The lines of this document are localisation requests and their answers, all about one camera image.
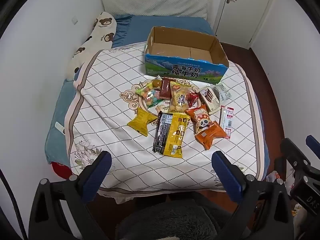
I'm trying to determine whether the white plastic bag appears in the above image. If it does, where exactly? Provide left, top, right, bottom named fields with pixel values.
left=266, top=170, right=285, bottom=184

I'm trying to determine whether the bear print pillow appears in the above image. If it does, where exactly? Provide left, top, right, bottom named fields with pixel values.
left=66, top=12, right=117, bottom=80

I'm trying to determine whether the black cable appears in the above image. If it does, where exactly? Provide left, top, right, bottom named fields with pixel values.
left=0, top=167, right=28, bottom=240

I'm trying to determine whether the white diamond pattern quilt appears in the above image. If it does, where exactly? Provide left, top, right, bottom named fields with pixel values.
left=65, top=41, right=265, bottom=204

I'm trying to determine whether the dark fuzzy clothing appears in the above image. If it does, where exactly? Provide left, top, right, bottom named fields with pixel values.
left=115, top=191, right=240, bottom=240

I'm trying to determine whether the grey white pillow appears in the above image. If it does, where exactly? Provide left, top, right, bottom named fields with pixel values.
left=101, top=0, right=213, bottom=20

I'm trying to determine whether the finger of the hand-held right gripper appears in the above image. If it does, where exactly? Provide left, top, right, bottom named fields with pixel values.
left=305, top=134, right=320, bottom=155
left=279, top=137, right=313, bottom=180

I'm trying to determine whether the white door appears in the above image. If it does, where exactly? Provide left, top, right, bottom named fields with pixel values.
left=215, top=0, right=275, bottom=49

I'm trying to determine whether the small yellow snack packet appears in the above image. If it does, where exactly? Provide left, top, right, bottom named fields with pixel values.
left=127, top=107, right=158, bottom=137

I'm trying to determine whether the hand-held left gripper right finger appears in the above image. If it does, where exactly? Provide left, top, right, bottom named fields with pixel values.
left=211, top=151, right=294, bottom=240

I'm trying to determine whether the red-brown snack packet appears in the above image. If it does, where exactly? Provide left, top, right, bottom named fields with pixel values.
left=159, top=77, right=177, bottom=100

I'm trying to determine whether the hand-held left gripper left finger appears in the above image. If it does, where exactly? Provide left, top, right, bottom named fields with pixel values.
left=29, top=151, right=118, bottom=240

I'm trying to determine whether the white chocolate stick box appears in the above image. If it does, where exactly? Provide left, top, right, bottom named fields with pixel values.
left=199, top=86, right=222, bottom=114

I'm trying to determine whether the plain orange snack packet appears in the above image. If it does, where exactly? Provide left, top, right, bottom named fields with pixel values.
left=194, top=121, right=228, bottom=150

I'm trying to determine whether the printed cardboard box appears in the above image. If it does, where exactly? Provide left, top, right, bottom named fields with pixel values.
left=144, top=26, right=229, bottom=85

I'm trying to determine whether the orange panda snack packet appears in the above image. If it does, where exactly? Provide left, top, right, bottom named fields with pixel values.
left=185, top=104, right=213, bottom=133

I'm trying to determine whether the silver grey snack packet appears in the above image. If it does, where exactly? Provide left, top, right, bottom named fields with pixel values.
left=212, top=82, right=232, bottom=103

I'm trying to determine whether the narrow white red packet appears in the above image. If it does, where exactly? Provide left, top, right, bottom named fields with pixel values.
left=219, top=106, right=235, bottom=138

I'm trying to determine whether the teal plush blanket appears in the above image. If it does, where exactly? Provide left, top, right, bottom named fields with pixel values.
left=45, top=67, right=83, bottom=165

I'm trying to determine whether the colourful candy ball bag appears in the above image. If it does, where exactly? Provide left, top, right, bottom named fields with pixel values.
left=135, top=81, right=168, bottom=109

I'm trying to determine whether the small red snack packet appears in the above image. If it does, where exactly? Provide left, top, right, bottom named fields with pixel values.
left=187, top=91, right=200, bottom=108

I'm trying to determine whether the large yellow black bag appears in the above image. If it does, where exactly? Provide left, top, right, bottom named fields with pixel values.
left=152, top=112, right=190, bottom=158

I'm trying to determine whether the yellow-topped bun bag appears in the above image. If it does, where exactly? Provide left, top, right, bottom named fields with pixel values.
left=168, top=81, right=192, bottom=113

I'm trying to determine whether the red object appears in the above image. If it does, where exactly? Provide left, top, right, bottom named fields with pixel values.
left=51, top=161, right=73, bottom=179

